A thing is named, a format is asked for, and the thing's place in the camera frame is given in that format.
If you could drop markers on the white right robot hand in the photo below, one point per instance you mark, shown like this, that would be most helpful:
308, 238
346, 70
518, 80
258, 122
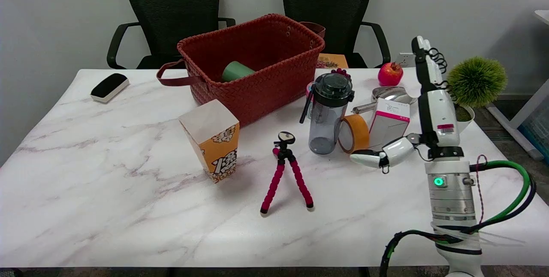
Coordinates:
439, 114

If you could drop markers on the white paper box pink trim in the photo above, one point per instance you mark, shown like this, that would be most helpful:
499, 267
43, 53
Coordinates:
388, 127

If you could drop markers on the orange printed box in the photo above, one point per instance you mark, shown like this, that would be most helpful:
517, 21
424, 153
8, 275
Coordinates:
332, 61

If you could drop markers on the orange popcorn box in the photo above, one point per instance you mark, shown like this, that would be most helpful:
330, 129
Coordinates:
214, 140

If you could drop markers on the green ball plant white pot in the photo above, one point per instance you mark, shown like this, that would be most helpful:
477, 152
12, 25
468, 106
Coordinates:
477, 80

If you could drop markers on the metal scoop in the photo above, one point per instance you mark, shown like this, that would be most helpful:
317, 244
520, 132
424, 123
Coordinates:
392, 94

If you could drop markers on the red pomegranate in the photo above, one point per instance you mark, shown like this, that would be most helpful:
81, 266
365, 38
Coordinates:
390, 74

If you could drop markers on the orange tape roll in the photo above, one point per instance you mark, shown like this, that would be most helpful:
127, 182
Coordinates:
359, 133

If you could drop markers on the blue storage bin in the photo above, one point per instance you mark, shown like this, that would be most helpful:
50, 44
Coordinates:
538, 133

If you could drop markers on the dark red grape bunch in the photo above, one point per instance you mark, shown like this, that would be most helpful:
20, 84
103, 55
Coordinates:
342, 72

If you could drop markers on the grey transparent water bottle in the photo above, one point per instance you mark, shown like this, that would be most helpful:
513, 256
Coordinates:
326, 114

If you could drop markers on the small pink object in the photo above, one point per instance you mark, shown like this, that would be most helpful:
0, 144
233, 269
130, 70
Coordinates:
309, 89

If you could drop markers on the black mesh office chair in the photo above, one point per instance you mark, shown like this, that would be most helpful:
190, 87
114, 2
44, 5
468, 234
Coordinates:
328, 2
169, 7

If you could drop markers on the red flexible mini tripod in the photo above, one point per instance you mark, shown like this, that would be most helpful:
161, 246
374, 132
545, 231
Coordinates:
281, 170

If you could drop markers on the red woven basket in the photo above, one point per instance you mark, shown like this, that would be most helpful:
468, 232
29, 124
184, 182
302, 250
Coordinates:
266, 84

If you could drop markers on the green cup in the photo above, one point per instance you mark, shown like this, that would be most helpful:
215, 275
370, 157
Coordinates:
235, 71

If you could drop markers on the black white board eraser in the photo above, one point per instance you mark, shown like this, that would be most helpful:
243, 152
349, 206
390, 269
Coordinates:
109, 87

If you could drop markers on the white wall outlet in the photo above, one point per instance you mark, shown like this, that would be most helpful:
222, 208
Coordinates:
404, 59

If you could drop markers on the white desk frame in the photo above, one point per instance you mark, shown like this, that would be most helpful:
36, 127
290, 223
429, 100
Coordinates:
529, 107

